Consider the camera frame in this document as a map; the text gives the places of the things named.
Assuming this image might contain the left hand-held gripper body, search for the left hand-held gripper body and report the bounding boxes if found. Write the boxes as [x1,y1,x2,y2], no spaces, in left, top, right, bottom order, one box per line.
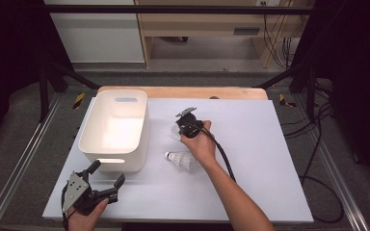
[62,172,119,217]

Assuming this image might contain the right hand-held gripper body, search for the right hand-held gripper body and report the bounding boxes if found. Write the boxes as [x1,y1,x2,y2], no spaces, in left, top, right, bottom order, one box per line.
[174,107,204,140]

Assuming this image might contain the blue banded white shuttlecock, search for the blue banded white shuttlecock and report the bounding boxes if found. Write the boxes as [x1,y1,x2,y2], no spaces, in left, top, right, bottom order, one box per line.
[164,151,198,171]

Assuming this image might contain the white plastic storage bin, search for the white plastic storage bin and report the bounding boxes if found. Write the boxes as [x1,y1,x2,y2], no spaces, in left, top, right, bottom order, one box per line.
[77,89,150,173]

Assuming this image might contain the person's right hand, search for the person's right hand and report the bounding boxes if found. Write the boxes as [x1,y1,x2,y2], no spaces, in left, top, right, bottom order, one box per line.
[180,119,219,167]

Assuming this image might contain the person's left hand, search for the person's left hand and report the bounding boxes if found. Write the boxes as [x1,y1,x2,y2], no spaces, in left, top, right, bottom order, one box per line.
[66,197,110,231]

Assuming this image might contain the wooden table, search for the wooden table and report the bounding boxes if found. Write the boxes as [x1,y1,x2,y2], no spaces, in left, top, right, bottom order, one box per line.
[95,85,269,101]

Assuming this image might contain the yellow black tape strip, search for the yellow black tape strip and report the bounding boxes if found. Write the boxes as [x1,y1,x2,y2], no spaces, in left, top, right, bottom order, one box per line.
[72,92,87,110]
[278,93,297,109]

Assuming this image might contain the white table mat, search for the white table mat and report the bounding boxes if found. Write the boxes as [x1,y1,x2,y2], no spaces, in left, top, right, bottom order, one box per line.
[41,97,315,224]

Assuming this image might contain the black metal stand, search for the black metal stand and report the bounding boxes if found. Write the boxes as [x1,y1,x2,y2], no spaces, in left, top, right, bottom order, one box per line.
[38,61,101,123]
[252,61,318,121]

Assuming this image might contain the light wooden desk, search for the light wooden desk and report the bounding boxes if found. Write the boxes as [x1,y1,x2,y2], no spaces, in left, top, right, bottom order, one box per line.
[134,0,316,69]

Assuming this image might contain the black horizontal bar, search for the black horizontal bar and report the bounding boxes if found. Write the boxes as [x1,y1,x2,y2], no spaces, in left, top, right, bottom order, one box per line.
[41,4,316,15]

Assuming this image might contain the white cabinet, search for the white cabinet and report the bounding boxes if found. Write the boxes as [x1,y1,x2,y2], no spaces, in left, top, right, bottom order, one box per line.
[43,0,145,64]

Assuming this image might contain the black curtain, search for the black curtain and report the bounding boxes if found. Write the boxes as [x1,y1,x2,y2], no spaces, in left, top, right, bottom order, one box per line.
[314,0,370,193]
[0,0,75,155]

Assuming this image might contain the white power strip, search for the white power strip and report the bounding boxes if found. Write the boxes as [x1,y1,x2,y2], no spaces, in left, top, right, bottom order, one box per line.
[255,0,282,8]

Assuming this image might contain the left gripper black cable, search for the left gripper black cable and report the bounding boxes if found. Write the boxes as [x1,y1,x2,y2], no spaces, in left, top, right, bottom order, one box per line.
[60,184,71,231]

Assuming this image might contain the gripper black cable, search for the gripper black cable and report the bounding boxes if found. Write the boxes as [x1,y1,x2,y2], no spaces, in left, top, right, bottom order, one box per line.
[189,121,238,183]
[60,184,71,231]

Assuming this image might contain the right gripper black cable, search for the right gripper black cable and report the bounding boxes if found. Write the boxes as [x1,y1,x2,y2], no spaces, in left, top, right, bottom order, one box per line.
[189,121,238,183]

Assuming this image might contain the aluminium rail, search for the aluminium rail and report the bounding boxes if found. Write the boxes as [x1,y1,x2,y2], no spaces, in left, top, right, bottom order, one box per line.
[293,95,370,231]
[0,93,63,231]

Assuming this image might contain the hanging black desk cables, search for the hanging black desk cables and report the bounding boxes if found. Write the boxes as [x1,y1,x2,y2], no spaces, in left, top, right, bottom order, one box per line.
[262,13,302,69]

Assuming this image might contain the black floor cable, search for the black floor cable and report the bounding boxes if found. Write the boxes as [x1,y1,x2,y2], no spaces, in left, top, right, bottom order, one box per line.
[298,102,345,224]

